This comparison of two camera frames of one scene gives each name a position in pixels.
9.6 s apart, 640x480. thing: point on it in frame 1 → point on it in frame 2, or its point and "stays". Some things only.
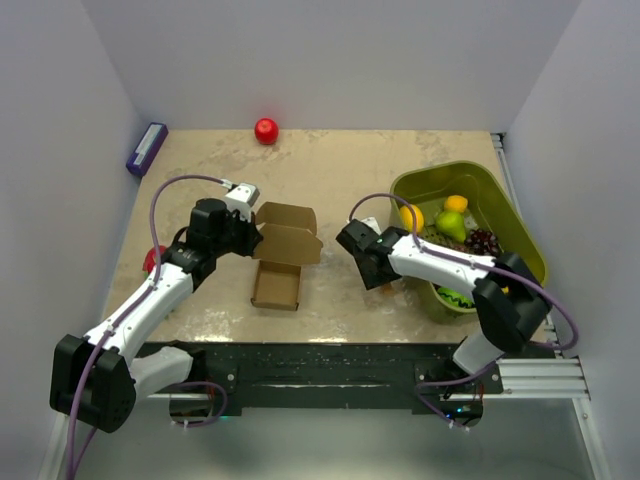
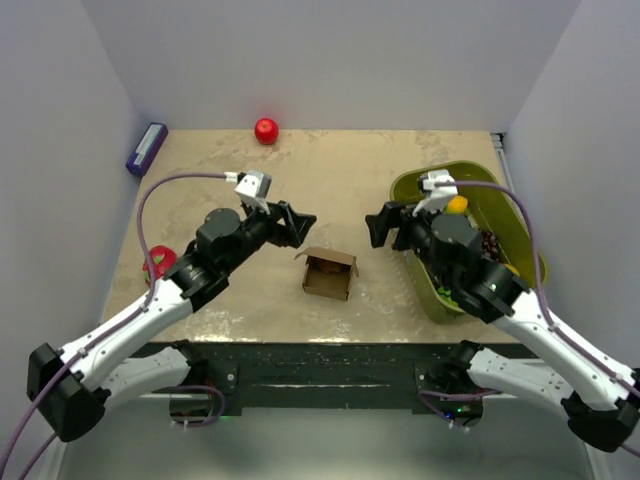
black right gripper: x=372 y=281 → x=392 y=215
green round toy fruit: x=456 y=298 stays
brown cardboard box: x=289 y=240 → x=328 y=273
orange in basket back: x=456 y=203 stays
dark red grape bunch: x=481 y=241 stays
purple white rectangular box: x=146 y=150 stays
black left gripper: x=252 y=236 → x=295 y=229
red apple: x=266 y=131 stays
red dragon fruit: x=150 y=260 stays
